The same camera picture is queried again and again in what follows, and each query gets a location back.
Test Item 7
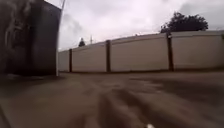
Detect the brown dirt road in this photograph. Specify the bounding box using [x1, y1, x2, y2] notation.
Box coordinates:
[0, 69, 224, 128]

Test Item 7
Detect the small dark tree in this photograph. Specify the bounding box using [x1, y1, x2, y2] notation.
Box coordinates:
[78, 37, 86, 48]

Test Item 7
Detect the dark building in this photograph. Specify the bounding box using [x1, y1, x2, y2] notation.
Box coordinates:
[0, 0, 63, 77]

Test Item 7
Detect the large dark tree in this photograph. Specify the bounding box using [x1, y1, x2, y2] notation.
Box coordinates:
[159, 11, 210, 34]

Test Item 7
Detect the beige wall with brown pillars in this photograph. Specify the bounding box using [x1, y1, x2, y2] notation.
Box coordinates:
[57, 29, 224, 74]

